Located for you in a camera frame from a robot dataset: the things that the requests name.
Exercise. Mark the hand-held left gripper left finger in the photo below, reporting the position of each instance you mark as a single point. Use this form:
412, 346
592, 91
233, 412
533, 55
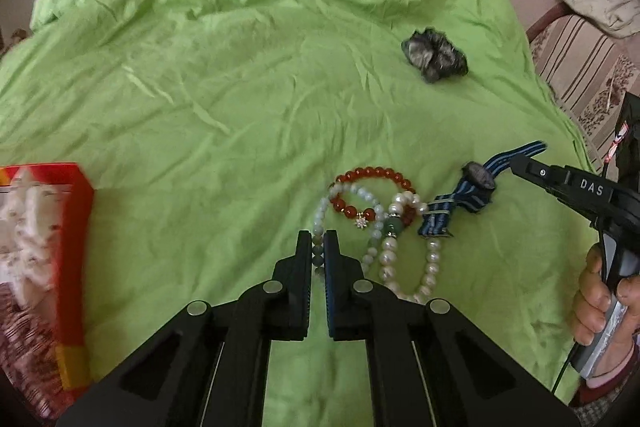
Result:
302, 277

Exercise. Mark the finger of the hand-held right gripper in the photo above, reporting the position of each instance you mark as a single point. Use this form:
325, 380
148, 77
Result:
537, 174

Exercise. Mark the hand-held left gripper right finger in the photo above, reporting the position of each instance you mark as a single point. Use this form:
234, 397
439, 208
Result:
331, 277

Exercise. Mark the red cardboard box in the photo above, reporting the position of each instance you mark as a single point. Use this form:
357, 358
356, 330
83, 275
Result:
75, 257

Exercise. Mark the person's right forearm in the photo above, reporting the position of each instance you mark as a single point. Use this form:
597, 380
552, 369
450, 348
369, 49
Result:
615, 394

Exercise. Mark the person's right hand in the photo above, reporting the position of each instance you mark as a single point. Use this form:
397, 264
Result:
590, 302

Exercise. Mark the striped floral cushion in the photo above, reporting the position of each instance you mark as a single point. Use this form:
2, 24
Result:
585, 72

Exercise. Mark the grey scrunchie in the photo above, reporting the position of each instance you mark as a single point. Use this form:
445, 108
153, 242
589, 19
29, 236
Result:
435, 54

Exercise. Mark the green bedsheet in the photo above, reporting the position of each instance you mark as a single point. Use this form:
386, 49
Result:
250, 107

